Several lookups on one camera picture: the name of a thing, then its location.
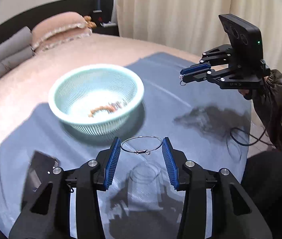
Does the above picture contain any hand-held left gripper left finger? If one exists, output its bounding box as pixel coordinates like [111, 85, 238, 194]
[9, 137, 121, 239]

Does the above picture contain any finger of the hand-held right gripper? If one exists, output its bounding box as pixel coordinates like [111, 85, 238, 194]
[180, 65, 232, 89]
[180, 44, 232, 75]

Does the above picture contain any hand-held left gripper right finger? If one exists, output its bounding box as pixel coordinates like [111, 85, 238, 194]
[162, 137, 273, 239]

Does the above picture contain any silver wire bangle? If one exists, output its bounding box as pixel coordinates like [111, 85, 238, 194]
[120, 136, 162, 155]

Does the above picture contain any orange bead bracelet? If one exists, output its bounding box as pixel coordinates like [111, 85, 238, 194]
[87, 105, 114, 117]

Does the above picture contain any pink bead bracelet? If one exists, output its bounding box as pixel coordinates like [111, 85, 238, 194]
[108, 100, 129, 111]

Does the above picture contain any teal plastic mesh basket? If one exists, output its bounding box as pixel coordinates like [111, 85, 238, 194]
[48, 64, 145, 136]

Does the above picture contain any person's right forearm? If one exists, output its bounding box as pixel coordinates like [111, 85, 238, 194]
[252, 68, 282, 162]

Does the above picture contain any person's right hand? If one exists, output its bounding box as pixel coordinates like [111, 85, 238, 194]
[239, 88, 254, 101]

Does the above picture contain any blue cloth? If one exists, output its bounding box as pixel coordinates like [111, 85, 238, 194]
[0, 52, 252, 239]

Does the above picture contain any cream curtain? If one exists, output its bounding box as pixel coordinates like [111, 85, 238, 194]
[116, 0, 282, 100]

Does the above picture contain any black smartphone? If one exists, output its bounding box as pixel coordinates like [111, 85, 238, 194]
[22, 151, 60, 195]

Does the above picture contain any person's black clothing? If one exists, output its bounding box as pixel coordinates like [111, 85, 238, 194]
[241, 151, 282, 229]

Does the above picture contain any black nightstand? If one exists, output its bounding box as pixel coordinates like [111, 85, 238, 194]
[91, 21, 120, 37]

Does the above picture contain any black box with red mark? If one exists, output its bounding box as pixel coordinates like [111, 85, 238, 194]
[93, 10, 111, 24]

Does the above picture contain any brown teddy bear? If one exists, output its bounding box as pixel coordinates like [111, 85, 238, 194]
[83, 16, 97, 28]

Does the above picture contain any beige bed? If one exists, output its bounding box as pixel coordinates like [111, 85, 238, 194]
[0, 32, 252, 170]

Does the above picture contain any pink ruffled pillow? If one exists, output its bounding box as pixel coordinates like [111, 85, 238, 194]
[34, 26, 93, 53]
[31, 11, 86, 43]

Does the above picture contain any grey pillow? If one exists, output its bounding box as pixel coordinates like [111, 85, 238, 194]
[0, 26, 33, 75]
[0, 47, 36, 88]

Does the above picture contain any black headboard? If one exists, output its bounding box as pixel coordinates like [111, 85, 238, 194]
[0, 0, 114, 43]

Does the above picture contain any black cable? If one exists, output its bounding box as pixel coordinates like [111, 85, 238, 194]
[227, 127, 273, 161]

